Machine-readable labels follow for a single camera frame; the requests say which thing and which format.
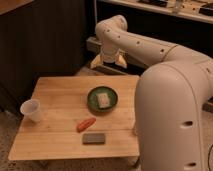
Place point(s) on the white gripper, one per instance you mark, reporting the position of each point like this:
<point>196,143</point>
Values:
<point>109,54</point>

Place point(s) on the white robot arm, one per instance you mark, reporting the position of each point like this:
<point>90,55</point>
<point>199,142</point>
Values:
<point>169,95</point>

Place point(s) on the green round plate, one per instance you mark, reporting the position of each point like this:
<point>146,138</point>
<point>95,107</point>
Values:
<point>92,101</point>

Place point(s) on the white sponge block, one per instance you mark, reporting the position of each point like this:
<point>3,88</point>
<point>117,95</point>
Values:
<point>103,100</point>

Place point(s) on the wooden table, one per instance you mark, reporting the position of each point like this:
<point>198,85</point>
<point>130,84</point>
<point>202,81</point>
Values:
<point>64,105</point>

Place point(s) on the orange carrot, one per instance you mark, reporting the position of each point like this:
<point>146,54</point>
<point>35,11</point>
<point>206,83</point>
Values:
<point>85,124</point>

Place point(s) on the grey rectangular block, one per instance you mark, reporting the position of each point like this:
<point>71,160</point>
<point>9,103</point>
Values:
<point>93,138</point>

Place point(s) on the white plastic cup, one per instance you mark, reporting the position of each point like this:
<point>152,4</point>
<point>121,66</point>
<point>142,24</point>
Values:
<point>32,109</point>

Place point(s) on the background shelf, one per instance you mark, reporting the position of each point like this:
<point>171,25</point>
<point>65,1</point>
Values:
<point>187,9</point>

